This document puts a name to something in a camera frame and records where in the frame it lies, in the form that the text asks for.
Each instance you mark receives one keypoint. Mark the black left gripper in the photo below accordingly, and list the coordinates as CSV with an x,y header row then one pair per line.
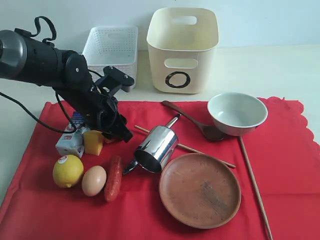
x,y
100,112

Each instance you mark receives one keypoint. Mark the orange fried chicken nugget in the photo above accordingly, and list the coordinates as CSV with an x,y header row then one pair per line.
x,y
109,140

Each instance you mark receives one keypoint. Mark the yellow cheese wedge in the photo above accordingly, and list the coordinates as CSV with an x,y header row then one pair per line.
x,y
93,142

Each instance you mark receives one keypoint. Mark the blue white milk carton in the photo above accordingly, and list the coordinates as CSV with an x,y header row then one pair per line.
x,y
73,143

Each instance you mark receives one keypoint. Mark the brown egg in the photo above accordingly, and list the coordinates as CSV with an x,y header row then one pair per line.
x,y
93,180

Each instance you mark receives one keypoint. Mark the red sausage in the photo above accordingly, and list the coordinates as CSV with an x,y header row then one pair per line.
x,y
114,179

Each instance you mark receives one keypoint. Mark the yellow lemon with sticker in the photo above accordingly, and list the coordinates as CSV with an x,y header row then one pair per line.
x,y
67,171

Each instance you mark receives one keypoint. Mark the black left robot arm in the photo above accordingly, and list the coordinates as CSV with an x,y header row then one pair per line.
x,y
31,61

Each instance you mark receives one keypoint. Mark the table knife steel blade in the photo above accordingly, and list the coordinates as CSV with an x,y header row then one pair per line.
x,y
130,168

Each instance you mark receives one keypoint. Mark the stainless steel cup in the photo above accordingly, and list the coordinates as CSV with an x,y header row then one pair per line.
x,y
157,150

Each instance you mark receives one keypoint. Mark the wooden chopstick under cup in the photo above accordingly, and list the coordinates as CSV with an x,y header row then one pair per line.
x,y
190,149

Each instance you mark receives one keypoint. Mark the red cloth table mat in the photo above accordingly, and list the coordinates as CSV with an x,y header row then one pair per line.
x,y
283,155

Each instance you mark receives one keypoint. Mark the white perforated plastic basket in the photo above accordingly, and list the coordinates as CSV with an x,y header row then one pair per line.
x,y
115,46

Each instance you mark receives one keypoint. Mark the brown wooden spoon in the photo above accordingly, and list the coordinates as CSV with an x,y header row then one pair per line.
x,y
210,132

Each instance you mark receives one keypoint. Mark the brown clay plate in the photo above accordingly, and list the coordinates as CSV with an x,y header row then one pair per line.
x,y
199,191

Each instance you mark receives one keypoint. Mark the cream plastic bin black circle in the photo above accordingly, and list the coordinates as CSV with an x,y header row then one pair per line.
x,y
181,47

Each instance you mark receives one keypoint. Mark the white ceramic bowl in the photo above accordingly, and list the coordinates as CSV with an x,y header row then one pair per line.
x,y
236,114

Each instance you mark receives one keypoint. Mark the wooden chopstick right side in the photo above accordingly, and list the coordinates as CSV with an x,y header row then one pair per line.
x,y
256,189

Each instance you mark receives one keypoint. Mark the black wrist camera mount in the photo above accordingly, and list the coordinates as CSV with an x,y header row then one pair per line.
x,y
114,80

